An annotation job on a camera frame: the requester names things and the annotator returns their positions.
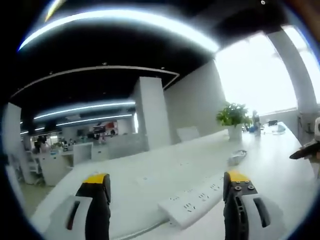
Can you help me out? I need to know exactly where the straight ceiling light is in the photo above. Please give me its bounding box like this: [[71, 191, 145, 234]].
[[56, 113, 133, 128], [33, 99, 137, 120]]

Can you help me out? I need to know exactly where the grey desk partition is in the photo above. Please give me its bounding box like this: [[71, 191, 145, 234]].
[[107, 133, 148, 159]]

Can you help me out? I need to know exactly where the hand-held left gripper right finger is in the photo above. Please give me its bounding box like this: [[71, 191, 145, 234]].
[[222, 170, 288, 240]]

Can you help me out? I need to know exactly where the potted green plant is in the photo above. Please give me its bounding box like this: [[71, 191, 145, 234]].
[[216, 101, 253, 140]]

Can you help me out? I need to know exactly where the white background desk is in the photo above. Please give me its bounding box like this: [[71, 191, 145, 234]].
[[37, 143, 94, 187]]

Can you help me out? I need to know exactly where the dark tall bottle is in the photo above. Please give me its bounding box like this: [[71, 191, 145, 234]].
[[251, 109, 261, 128]]

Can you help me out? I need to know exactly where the wide curved ceiling light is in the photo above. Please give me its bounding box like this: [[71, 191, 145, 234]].
[[17, 9, 221, 54]]

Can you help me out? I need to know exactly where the thin curved ceiling light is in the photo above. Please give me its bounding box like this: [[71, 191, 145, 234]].
[[9, 65, 181, 101]]

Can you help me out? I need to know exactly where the white power strip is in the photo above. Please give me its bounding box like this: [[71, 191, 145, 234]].
[[157, 173, 227, 227]]

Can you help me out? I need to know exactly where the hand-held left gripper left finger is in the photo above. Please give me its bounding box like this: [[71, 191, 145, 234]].
[[43, 172, 112, 240]]

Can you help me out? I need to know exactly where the white chair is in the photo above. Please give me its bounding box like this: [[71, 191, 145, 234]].
[[176, 126, 201, 143]]

